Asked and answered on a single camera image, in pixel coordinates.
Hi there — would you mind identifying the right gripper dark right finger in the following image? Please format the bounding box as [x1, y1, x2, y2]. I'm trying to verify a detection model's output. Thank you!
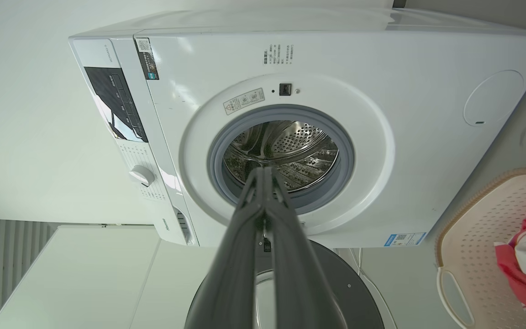
[264, 167, 348, 329]

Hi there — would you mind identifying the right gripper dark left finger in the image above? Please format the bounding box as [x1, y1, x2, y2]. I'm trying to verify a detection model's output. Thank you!
[184, 167, 264, 329]

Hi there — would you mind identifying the round black washer door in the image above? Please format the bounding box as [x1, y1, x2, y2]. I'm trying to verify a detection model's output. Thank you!
[184, 238, 385, 329]

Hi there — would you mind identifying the white front-load washing machine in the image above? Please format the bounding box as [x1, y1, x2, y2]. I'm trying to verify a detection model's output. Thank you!
[68, 7, 526, 249]

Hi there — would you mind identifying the blue energy label sticker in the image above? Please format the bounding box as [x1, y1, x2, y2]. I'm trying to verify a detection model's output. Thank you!
[384, 232, 427, 247]

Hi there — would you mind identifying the white cabinet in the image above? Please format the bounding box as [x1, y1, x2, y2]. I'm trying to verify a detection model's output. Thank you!
[0, 225, 227, 329]

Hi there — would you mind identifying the white washer control knob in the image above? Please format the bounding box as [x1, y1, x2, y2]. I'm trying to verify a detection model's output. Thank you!
[129, 165, 156, 187]

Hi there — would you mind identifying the steel washer drum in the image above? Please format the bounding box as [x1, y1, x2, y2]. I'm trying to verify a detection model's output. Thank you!
[223, 121, 339, 191]

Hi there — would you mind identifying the white warning sticker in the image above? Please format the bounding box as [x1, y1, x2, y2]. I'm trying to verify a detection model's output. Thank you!
[223, 88, 265, 116]

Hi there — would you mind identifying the cream perforated laundry basket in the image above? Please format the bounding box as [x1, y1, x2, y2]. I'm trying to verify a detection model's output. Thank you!
[435, 167, 526, 329]

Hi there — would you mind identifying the black washer control panel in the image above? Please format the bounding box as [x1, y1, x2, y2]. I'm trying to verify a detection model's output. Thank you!
[84, 67, 148, 143]

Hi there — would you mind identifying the red white-striped garment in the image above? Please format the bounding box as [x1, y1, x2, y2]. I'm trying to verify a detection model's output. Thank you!
[494, 203, 526, 317]

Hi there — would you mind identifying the dark narrow washer sticker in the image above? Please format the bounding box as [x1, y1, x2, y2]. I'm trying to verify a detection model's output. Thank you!
[135, 37, 160, 81]

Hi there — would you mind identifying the round white filter cover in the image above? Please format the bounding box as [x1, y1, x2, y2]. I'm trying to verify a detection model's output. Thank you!
[463, 69, 525, 127]

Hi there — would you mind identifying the long white floor cable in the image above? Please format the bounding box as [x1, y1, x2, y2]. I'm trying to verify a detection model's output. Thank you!
[349, 248, 399, 329]

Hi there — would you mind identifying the grey ribbed wall panel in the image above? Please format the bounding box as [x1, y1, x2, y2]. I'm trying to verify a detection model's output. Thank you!
[0, 218, 58, 329]

